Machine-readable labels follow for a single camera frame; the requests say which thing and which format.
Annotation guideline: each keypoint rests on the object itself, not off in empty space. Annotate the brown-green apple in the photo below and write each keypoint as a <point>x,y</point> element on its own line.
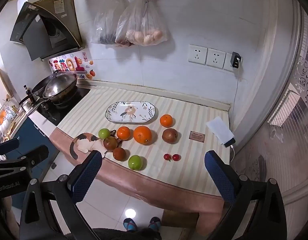
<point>110,143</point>

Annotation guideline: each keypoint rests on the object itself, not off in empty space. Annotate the cluttered dish rack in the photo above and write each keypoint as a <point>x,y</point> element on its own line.
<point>5,116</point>

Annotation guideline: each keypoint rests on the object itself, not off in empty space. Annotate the cherry tomato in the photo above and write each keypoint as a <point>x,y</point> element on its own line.
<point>176,157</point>
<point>167,157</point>

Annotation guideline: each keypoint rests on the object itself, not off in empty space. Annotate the black induction cooktop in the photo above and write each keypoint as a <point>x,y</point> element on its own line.
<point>66,107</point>

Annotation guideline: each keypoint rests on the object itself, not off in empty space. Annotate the striped tablecloth with cat print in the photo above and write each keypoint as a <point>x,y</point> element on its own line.
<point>169,177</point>

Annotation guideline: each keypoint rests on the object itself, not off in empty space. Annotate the wooden cutting board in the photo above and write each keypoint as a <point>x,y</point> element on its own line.
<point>3,85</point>

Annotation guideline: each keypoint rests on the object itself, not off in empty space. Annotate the white paper tissue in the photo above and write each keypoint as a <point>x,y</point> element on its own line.
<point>219,128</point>

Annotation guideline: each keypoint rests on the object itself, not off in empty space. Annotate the black charger plug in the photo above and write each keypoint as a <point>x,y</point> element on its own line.
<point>236,59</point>

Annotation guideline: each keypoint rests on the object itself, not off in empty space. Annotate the colourful wall stickers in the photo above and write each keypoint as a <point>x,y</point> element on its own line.
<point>66,63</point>

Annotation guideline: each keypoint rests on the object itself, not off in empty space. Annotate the person's dark fuzzy clothing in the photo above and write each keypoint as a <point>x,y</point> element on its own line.
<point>126,235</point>

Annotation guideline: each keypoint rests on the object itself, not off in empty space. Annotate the red pear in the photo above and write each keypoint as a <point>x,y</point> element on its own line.
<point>169,135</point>

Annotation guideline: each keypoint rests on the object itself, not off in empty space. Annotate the oval floral ceramic plate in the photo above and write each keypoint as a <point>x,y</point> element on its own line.
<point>131,112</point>

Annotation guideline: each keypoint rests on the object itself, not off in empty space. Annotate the white radiator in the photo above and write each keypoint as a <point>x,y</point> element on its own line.
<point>286,105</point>

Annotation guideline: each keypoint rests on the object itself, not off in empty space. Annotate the large orange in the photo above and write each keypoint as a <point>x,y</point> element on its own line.
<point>142,135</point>

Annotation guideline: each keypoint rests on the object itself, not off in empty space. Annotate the plastic bag with pale produce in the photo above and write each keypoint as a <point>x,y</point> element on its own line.
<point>144,27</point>

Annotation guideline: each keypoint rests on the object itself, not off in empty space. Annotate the brown cardboard box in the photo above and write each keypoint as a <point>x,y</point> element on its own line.
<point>179,217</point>

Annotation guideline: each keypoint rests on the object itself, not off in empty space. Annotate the person's left forearm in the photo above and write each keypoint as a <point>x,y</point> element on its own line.
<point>5,215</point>

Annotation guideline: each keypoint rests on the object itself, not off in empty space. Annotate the dark bottle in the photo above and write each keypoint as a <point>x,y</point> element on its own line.
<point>26,92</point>

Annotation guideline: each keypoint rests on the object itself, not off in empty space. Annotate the dark phone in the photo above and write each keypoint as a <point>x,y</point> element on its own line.
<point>230,143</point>

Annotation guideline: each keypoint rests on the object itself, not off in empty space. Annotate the plastic bag with dark contents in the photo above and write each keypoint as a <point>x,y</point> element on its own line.
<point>105,27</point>

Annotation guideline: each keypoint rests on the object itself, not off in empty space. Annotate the black range hood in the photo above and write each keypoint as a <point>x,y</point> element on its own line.
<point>33,30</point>

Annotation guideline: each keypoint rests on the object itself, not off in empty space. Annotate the steel wok with lid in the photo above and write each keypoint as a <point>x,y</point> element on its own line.
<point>69,83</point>

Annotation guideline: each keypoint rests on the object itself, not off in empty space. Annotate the small green fruit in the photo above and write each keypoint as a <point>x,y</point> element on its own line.
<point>104,133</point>

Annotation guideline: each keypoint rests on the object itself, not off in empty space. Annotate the glass pan lid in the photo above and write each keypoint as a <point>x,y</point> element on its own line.
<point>55,88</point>

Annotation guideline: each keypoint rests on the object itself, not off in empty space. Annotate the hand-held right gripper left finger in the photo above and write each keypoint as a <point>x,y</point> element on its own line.
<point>86,177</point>

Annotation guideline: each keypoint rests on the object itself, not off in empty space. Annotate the patterned frosted glass door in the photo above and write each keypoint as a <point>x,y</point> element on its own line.
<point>304,75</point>

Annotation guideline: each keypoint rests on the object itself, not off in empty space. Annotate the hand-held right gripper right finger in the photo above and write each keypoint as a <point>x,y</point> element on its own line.
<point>219,177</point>

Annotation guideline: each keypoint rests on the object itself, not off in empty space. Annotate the red-brown round fruit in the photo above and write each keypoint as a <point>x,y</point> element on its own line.
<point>119,154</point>

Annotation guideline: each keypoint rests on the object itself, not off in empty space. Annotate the small orange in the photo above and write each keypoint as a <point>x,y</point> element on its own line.
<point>166,120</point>
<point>123,133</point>

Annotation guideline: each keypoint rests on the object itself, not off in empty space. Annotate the white wall socket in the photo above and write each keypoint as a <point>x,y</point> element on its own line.
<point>197,54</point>
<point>227,62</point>
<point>215,58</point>

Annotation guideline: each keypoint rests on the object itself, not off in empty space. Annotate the blue slipper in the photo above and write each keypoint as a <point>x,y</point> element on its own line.
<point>130,224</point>
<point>154,223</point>

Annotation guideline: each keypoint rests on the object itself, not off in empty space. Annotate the large green fruit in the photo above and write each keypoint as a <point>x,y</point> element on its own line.
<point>137,162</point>

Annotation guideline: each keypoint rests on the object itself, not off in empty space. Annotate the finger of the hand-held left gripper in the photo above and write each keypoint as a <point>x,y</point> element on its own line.
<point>8,145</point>
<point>35,155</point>

